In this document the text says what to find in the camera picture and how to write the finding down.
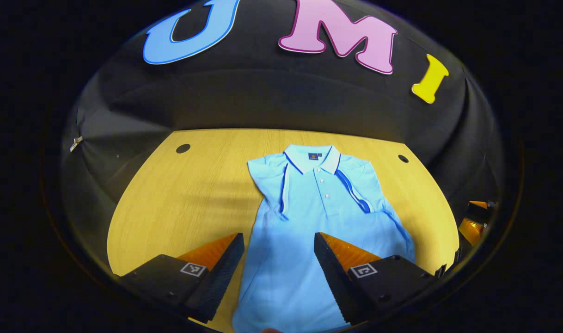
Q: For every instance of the black backdrop cloth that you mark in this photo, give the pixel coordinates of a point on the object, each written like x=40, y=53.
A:
x=263, y=101

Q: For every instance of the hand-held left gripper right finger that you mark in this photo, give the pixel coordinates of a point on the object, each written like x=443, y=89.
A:
x=337, y=282

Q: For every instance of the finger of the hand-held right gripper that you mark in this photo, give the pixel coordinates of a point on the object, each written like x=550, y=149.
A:
x=480, y=208
x=471, y=231

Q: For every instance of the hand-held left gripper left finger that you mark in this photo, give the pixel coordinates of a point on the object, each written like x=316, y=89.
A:
x=221, y=277

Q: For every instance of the light blue T-shirt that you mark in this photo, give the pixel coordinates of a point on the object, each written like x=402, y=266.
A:
x=281, y=277

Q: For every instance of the silver backdrop clip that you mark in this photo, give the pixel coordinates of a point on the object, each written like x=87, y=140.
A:
x=76, y=144

